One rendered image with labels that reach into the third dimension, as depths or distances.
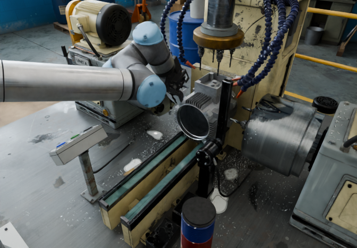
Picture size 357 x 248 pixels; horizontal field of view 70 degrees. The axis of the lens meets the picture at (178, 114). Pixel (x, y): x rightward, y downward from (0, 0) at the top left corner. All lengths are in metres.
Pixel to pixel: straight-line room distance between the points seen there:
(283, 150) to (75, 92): 0.61
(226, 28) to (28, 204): 0.94
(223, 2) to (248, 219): 0.73
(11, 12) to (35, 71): 5.87
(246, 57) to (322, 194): 0.60
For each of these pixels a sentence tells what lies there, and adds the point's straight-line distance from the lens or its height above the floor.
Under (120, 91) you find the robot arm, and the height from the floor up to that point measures 1.32.
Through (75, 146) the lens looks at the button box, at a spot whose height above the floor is 1.07.
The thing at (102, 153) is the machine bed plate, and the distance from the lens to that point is 1.22.
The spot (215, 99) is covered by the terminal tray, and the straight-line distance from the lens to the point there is 0.99.
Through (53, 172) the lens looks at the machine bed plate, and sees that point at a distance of 1.20.
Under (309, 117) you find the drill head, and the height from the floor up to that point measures 1.16.
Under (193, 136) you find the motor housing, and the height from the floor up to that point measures 0.94.
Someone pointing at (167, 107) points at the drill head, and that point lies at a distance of 1.20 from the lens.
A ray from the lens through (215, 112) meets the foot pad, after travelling 0.96.
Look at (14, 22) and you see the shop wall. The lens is 6.43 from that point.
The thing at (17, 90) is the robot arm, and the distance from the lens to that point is 0.53.
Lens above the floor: 1.60
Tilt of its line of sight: 34 degrees down
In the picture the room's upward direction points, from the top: 1 degrees clockwise
